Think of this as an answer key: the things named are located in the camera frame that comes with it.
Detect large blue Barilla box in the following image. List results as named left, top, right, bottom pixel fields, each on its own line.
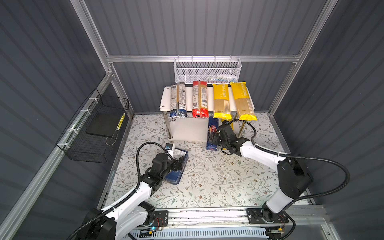
left=164, top=148, right=189, bottom=185

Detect slim blue Barilla spaghetti box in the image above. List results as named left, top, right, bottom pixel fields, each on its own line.
left=206, top=117, right=219, bottom=151

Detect yellow Pastatime spaghetti bag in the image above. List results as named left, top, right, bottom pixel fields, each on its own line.
left=230, top=82, right=258, bottom=121
left=213, top=84, right=232, bottom=121

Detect red spaghetti bag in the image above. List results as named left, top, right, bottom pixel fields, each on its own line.
left=192, top=81, right=209, bottom=118

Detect dark blue spaghetti bag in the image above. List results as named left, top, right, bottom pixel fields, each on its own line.
left=170, top=82, right=187, bottom=119

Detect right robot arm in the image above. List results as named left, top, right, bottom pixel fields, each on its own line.
left=208, top=121, right=313, bottom=223

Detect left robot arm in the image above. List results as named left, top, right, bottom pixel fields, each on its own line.
left=75, top=150, right=188, bottom=240

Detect white two-tier shelf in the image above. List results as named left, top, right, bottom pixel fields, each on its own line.
left=159, top=86, right=256, bottom=143

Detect floral patterned table mat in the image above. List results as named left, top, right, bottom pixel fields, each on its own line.
left=106, top=114, right=279, bottom=209

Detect tubes in white basket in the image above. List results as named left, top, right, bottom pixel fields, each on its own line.
left=207, top=74, right=238, bottom=83

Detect yellow marker in basket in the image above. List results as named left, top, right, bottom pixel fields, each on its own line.
left=116, top=113, right=126, bottom=131

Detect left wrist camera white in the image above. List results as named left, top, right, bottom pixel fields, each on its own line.
left=165, top=143, right=175, bottom=157

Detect white wire mesh basket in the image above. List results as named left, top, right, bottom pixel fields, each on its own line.
left=173, top=57, right=242, bottom=85

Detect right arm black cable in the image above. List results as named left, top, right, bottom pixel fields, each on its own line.
left=227, top=118, right=351, bottom=203

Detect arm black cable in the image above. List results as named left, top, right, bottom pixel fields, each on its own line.
left=227, top=118, right=351, bottom=203
left=65, top=141, right=175, bottom=240

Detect black wire basket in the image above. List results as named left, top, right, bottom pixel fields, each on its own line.
left=57, top=91, right=130, bottom=164

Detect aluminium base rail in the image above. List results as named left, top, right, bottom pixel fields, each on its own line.
left=128, top=205, right=328, bottom=240

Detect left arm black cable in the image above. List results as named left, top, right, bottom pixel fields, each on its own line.
left=65, top=141, right=175, bottom=240

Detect aluminium frame profile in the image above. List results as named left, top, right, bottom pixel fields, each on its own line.
left=0, top=0, right=340, bottom=240

